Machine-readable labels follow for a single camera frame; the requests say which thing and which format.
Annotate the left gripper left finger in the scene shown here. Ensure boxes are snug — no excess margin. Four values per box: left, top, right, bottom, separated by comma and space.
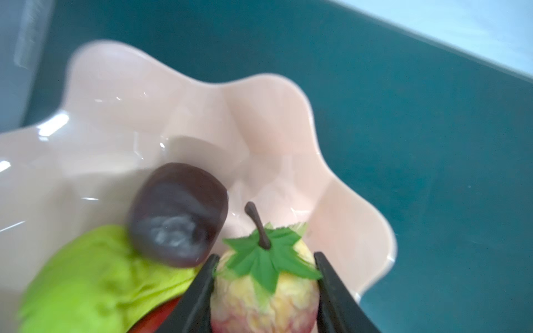
155, 254, 220, 333

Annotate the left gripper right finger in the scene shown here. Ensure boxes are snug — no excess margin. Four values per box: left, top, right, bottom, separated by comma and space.
314, 252, 380, 333

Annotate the red apple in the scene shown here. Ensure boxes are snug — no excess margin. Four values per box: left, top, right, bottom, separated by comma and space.
128, 297, 180, 333

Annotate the dark passion fruit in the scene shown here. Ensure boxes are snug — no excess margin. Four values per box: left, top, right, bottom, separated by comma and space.
127, 162, 229, 268

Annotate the green round fruit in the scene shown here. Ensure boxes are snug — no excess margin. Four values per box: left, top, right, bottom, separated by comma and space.
17, 225, 199, 333

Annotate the pink fruit bowl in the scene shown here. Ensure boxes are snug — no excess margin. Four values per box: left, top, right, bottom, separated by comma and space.
1, 41, 397, 332

